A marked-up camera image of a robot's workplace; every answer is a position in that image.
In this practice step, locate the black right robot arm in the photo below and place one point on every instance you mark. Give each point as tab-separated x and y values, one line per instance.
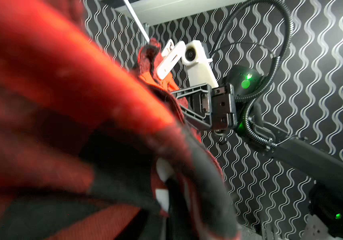
264	83

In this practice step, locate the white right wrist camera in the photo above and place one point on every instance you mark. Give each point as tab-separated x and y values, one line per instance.
197	65

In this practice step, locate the red black plaid shirt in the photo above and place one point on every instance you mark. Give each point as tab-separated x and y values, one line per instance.
89	151

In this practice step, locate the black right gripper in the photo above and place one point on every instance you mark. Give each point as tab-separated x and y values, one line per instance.
209	108

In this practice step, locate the beige clothespin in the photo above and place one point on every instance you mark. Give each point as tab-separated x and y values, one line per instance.
171	54

